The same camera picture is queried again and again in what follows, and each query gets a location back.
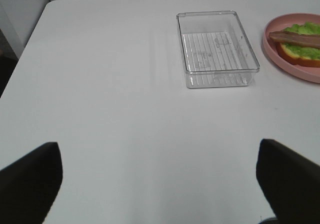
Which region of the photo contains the bacon strip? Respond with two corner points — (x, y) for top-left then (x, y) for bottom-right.
(268, 31), (320, 49)

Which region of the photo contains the bread slice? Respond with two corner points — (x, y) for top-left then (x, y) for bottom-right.
(276, 43), (320, 68)

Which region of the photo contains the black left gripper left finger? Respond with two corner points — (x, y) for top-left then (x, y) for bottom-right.
(0, 142), (63, 224)

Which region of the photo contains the pink round plate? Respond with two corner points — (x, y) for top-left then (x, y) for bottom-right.
(262, 13), (320, 84)

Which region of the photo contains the green lettuce leaf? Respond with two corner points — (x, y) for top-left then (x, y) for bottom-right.
(280, 22), (320, 61)

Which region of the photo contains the clear plastic tray left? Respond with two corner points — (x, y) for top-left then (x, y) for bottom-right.
(176, 10), (260, 89)

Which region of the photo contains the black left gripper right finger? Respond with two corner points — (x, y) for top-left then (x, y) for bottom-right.
(255, 139), (320, 224)

